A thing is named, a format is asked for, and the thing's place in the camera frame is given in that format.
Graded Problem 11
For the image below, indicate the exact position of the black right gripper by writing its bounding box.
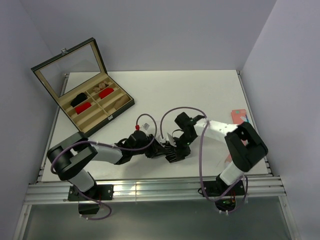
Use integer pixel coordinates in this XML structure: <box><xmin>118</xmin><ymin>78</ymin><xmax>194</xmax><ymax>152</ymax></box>
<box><xmin>169</xmin><ymin>132</ymin><xmax>197</xmax><ymax>161</ymax></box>

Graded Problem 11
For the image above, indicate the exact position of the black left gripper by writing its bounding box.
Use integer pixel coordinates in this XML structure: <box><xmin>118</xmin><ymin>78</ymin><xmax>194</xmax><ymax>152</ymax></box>
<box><xmin>131</xmin><ymin>134</ymin><xmax>168</xmax><ymax>159</ymax></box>

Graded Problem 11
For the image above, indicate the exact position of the tan ribbed sock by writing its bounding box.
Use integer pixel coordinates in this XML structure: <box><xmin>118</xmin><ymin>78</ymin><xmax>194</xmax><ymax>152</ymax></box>
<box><xmin>113</xmin><ymin>95</ymin><xmax>130</xmax><ymax>110</ymax></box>

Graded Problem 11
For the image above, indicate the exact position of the black white striped sock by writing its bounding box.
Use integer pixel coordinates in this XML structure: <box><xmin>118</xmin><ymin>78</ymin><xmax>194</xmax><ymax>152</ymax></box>
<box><xmin>163</xmin><ymin>144</ymin><xmax>186</xmax><ymax>163</ymax></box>

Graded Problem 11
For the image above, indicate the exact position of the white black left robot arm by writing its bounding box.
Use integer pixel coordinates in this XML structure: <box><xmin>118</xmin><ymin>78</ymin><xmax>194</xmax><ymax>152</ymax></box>
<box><xmin>47</xmin><ymin>130</ymin><xmax>168</xmax><ymax>200</ymax></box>

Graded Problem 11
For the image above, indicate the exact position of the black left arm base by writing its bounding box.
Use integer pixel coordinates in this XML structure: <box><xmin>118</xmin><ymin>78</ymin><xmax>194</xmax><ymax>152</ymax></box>
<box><xmin>67</xmin><ymin>184</ymin><xmax>114</xmax><ymax>220</ymax></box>

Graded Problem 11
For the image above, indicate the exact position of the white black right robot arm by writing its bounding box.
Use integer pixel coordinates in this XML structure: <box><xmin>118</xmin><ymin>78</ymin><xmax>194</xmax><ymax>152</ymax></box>
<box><xmin>174</xmin><ymin>112</ymin><xmax>269</xmax><ymax>195</ymax></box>

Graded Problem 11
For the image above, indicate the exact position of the red rolled sock right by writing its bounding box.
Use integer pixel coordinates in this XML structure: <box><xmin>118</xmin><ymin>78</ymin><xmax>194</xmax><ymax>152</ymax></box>
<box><xmin>99</xmin><ymin>87</ymin><xmax>114</xmax><ymax>99</ymax></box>

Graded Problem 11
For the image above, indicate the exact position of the red rolled sock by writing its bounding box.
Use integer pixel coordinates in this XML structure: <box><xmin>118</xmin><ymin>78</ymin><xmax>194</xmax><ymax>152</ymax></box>
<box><xmin>99</xmin><ymin>87</ymin><xmax>114</xmax><ymax>99</ymax></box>
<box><xmin>75</xmin><ymin>102</ymin><xmax>92</xmax><ymax>115</ymax></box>

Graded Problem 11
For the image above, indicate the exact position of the pink patterned sock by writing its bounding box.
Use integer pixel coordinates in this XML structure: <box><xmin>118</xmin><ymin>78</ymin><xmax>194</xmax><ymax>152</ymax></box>
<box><xmin>224</xmin><ymin>109</ymin><xmax>250</xmax><ymax>168</ymax></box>

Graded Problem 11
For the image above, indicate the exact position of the beige rolled sock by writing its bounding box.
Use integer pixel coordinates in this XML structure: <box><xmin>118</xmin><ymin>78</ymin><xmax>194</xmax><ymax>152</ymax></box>
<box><xmin>93</xmin><ymin>80</ymin><xmax>109</xmax><ymax>93</ymax></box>

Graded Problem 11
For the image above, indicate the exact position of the red rolled sock left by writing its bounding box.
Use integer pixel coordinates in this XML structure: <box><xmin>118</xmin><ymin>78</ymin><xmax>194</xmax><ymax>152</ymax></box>
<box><xmin>75</xmin><ymin>102</ymin><xmax>92</xmax><ymax>115</ymax></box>

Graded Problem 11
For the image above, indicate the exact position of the black rolled sock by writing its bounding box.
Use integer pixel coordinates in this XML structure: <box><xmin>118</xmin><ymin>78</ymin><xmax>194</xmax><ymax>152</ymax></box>
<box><xmin>70</xmin><ymin>92</ymin><xmax>88</xmax><ymax>108</ymax></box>

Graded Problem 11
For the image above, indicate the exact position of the black compartment storage box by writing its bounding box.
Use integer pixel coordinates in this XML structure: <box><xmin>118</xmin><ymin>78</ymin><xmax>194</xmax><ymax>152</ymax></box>
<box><xmin>31</xmin><ymin>37</ymin><xmax>135</xmax><ymax>136</ymax></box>

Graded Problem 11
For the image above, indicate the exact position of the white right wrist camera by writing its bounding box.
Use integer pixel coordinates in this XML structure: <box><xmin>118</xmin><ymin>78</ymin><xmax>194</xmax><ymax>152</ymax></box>
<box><xmin>158</xmin><ymin>133</ymin><xmax>176</xmax><ymax>147</ymax></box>

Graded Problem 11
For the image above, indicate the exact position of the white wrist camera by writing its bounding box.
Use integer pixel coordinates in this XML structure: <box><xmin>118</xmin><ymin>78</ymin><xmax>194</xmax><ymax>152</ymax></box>
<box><xmin>139</xmin><ymin>123</ymin><xmax>150</xmax><ymax>132</ymax></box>
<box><xmin>158</xmin><ymin>133</ymin><xmax>176</xmax><ymax>147</ymax></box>

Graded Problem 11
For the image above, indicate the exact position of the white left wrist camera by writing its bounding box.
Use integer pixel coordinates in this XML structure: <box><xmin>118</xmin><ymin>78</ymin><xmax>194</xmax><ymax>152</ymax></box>
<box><xmin>139</xmin><ymin>123</ymin><xmax>150</xmax><ymax>132</ymax></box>

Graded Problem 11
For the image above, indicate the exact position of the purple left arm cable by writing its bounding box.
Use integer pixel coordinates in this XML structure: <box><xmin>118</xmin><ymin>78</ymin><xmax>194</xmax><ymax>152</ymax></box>
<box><xmin>49</xmin><ymin>114</ymin><xmax>158</xmax><ymax>221</ymax></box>

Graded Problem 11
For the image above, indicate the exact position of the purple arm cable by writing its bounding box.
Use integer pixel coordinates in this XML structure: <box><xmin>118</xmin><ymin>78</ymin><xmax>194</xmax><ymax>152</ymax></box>
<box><xmin>49</xmin><ymin>114</ymin><xmax>158</xmax><ymax>221</ymax></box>
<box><xmin>159</xmin><ymin>106</ymin><xmax>249</xmax><ymax>214</ymax></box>

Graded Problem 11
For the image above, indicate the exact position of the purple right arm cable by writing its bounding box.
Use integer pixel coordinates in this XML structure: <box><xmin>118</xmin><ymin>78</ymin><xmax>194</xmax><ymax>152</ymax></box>
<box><xmin>159</xmin><ymin>106</ymin><xmax>249</xmax><ymax>214</ymax></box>

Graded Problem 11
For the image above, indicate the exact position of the aluminium rail frame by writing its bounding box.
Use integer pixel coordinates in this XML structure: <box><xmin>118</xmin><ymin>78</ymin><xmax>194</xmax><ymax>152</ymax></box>
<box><xmin>20</xmin><ymin>69</ymin><xmax>301</xmax><ymax>240</ymax></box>

